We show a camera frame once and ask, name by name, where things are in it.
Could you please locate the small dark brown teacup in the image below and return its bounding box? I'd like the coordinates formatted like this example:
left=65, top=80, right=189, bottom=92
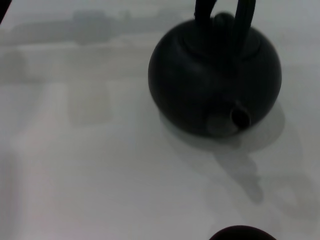
left=208, top=224, right=276, bottom=240

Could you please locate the black round teapot with handle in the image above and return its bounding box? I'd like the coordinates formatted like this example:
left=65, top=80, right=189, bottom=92
left=147, top=0, right=283, bottom=138

